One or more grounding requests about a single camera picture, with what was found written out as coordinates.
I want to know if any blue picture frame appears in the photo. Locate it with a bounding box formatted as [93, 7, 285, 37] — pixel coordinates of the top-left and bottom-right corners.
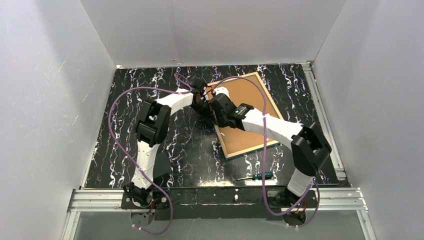
[207, 72, 283, 160]

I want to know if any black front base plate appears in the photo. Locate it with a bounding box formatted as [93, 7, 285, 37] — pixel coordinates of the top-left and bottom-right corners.
[120, 186, 307, 222]

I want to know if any aluminium right side rail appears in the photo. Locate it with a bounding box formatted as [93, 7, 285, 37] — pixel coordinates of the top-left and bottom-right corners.
[300, 62, 347, 181]

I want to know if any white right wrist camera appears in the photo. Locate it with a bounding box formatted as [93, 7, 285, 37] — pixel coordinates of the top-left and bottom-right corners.
[209, 86, 230, 99]

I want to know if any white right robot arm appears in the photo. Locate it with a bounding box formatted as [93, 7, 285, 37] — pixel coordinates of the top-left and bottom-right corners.
[208, 93, 332, 197]

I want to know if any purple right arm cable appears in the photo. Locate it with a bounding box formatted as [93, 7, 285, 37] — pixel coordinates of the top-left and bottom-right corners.
[210, 76, 322, 229]

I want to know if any green handled screwdriver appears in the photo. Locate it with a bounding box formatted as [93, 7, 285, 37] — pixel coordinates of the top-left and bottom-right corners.
[236, 171, 274, 181]

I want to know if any aluminium front rail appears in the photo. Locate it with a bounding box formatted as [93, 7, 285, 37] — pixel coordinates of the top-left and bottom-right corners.
[62, 188, 376, 240]

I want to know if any black right arm base motor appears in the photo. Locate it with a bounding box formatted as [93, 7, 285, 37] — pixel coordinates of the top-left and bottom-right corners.
[267, 189, 318, 213]

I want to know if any black square pad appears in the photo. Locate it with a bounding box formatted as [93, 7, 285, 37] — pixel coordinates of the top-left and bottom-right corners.
[152, 152, 173, 179]

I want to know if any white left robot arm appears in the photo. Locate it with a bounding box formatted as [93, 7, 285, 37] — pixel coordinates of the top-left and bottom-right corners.
[124, 86, 209, 208]

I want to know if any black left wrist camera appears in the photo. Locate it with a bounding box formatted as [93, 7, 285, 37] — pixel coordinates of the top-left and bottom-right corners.
[190, 78, 208, 99]

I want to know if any aluminium rail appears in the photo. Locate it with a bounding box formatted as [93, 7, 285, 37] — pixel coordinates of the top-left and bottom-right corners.
[300, 62, 347, 181]
[62, 188, 376, 240]

